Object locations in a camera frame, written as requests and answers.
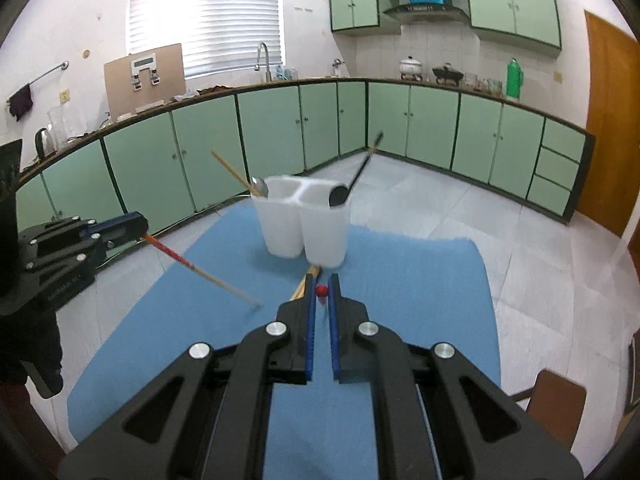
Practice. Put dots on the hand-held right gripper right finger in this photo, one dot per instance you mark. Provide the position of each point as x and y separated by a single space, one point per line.
334 345

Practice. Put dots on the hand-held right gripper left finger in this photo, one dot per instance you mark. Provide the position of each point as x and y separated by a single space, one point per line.
311 340

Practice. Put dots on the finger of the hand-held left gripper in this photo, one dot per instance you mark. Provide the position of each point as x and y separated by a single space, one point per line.
75 262
120 222

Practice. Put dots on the row of wooden chopsticks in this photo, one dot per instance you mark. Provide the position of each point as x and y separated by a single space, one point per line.
306 280

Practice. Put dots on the white two-compartment utensil holder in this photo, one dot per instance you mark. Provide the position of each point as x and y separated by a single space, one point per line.
285 230

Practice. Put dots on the plain tan single chopstick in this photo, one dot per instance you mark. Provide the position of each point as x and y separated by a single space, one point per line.
230 170

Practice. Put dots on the metal spoon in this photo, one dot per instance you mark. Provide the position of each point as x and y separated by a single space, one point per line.
261 187

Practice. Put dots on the green lower kitchen cabinets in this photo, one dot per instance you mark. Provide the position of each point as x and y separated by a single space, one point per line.
145 160

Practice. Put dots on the green kitchen cabinets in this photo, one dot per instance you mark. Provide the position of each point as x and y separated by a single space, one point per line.
525 10
145 160

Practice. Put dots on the blue table mat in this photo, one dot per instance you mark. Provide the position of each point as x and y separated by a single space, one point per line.
425 310

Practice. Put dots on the steel electric kettle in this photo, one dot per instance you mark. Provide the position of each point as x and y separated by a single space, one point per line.
44 142

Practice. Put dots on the clear plastic pitcher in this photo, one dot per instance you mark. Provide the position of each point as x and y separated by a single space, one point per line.
59 122

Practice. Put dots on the brown cardboard board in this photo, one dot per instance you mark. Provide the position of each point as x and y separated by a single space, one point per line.
117 85

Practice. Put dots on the dark hanging towel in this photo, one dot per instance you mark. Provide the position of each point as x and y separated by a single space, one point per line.
21 102

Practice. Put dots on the white device on board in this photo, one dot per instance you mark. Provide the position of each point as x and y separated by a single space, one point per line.
142 62

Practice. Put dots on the metal towel bar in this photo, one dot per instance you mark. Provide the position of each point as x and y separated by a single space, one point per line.
55 71

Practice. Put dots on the metal kitchen faucet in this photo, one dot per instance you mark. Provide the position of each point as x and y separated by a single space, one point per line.
267 67

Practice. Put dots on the white window blind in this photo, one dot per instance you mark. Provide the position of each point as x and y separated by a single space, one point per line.
200 15

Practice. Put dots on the bottles beside sink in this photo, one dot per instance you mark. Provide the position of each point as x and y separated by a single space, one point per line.
287 73

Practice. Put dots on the small metal tap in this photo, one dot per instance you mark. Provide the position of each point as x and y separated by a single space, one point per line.
339 66

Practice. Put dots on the white cooking pot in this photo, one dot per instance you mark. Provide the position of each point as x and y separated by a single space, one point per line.
410 66

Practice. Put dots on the black wok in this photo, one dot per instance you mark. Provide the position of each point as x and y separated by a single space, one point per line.
447 72

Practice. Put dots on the group of glass jars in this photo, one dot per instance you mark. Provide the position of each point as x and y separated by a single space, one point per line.
482 84

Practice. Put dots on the black object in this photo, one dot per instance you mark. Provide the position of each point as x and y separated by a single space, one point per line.
634 375

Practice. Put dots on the green thermos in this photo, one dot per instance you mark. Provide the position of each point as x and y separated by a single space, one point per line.
514 80

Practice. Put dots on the range hood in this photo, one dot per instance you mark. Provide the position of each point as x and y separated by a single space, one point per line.
425 10

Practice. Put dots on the brown wooden door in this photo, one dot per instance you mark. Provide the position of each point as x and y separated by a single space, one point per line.
610 110

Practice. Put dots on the green upper kitchen cabinets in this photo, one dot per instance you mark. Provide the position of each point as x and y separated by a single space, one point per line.
525 10

